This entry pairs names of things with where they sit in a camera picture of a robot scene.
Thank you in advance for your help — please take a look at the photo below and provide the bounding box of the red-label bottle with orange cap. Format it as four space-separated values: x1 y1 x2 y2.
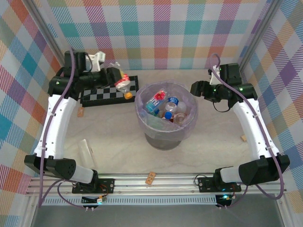
109 61 133 99

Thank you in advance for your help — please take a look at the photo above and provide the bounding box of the small blue-label white-cap bottle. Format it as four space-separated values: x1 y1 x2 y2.
165 96 179 112

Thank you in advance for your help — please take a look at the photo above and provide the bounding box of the blue bottle with red flower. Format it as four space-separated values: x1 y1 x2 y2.
145 88 168 114

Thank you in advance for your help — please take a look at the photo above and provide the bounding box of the black and grey checkerboard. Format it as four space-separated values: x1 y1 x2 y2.
80 75 140 108

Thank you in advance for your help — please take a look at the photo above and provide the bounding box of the orange wooden tag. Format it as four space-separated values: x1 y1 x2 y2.
145 172 156 186

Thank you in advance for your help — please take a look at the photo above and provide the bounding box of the small controller board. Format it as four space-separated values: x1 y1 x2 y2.
214 193 235 208
81 195 107 206

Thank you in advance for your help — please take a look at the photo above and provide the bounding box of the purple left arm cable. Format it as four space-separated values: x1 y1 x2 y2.
37 46 95 211

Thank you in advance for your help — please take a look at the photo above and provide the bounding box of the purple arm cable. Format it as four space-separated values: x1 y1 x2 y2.
37 46 95 211
210 53 285 210

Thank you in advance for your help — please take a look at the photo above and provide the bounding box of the black right camera cable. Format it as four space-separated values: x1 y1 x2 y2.
212 99 234 114

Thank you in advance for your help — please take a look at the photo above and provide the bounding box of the aluminium frame post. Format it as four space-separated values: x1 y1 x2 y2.
235 0 285 73
27 0 66 62

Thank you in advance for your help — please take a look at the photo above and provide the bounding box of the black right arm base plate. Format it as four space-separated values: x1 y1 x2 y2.
197 177 242 193

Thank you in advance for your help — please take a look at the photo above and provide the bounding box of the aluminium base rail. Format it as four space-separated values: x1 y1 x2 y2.
26 174 287 196

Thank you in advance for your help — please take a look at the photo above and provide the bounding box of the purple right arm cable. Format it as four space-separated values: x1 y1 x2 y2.
210 53 285 210

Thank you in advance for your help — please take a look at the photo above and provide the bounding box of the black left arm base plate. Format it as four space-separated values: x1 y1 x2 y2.
72 177 116 195

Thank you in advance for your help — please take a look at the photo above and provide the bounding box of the white slotted cable duct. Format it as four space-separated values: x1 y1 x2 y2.
44 197 218 206

